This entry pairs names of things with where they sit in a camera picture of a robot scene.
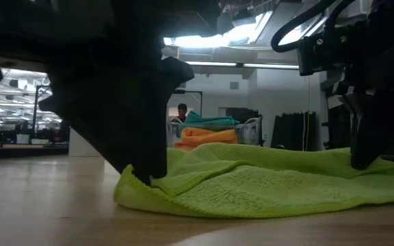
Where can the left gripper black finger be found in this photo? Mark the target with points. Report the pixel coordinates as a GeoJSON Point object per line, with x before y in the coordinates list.
{"type": "Point", "coordinates": [149, 143]}

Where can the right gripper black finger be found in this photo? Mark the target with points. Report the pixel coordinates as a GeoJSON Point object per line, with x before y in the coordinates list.
{"type": "Point", "coordinates": [368, 136]}

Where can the teal microfiber towel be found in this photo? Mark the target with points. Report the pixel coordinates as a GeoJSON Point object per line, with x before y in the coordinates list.
{"type": "Point", "coordinates": [210, 121]}

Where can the lime green microfiber towel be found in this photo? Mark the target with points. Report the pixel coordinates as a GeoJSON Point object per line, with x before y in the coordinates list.
{"type": "Point", "coordinates": [251, 181]}

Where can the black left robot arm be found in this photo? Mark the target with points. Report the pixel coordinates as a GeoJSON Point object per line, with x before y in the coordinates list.
{"type": "Point", "coordinates": [29, 24]}

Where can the person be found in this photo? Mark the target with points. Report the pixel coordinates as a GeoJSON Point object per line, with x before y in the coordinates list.
{"type": "Point", "coordinates": [181, 112]}

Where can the black curtain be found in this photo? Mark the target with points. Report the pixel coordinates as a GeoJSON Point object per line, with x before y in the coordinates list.
{"type": "Point", "coordinates": [292, 130]}

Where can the clear plastic bin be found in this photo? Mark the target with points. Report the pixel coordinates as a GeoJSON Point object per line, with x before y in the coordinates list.
{"type": "Point", "coordinates": [250, 131]}

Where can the long ceiling light strip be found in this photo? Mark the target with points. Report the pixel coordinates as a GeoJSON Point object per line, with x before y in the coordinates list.
{"type": "Point", "coordinates": [241, 64]}

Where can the black metal rig frame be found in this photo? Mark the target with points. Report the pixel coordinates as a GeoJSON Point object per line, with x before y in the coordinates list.
{"type": "Point", "coordinates": [26, 150]}

